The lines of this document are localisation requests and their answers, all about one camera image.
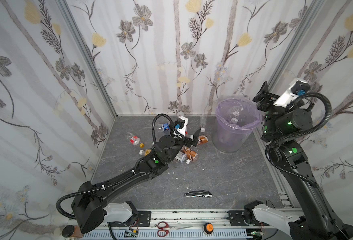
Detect red cap small bottle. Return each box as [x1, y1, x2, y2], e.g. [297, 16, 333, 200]
[129, 135, 144, 149]

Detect white red label bottle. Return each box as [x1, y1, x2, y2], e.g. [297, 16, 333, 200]
[177, 111, 185, 118]

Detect yellow label tea bottle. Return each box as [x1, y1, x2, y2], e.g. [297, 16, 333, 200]
[139, 149, 151, 156]

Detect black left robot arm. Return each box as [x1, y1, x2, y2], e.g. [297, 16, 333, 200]
[56, 114, 201, 234]

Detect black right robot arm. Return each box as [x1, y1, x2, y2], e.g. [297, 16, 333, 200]
[239, 78, 353, 240]

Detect purple lined trash bin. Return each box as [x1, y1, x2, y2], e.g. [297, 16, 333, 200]
[212, 98, 261, 153]

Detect brown tea bottle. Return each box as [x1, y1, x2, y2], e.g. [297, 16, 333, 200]
[197, 135, 209, 145]

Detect brown coffee bottle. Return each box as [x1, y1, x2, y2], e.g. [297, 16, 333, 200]
[182, 146, 198, 162]

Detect grey label small bottle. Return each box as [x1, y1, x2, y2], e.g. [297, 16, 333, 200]
[175, 151, 192, 164]

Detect upright clear small bottle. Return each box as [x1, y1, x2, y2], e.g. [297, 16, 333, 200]
[200, 114, 207, 133]

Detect black utility knife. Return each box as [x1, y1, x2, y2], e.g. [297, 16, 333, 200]
[184, 190, 213, 198]

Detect orange black knob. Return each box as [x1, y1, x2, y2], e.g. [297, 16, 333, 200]
[203, 223, 214, 235]

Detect small green circuit board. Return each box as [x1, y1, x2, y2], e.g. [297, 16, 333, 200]
[123, 230, 138, 238]

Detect black round lid jar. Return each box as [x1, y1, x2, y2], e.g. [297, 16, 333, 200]
[61, 225, 83, 238]

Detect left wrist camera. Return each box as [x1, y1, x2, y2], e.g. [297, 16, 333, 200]
[174, 116, 188, 137]

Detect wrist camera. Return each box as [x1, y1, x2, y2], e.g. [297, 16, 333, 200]
[174, 116, 188, 137]
[274, 78, 311, 108]

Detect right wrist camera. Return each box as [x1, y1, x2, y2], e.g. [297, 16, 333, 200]
[274, 78, 311, 108]

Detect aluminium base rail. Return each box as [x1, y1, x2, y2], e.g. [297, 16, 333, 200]
[82, 209, 290, 240]

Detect red handled scissors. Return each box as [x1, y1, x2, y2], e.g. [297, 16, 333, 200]
[156, 221, 192, 238]

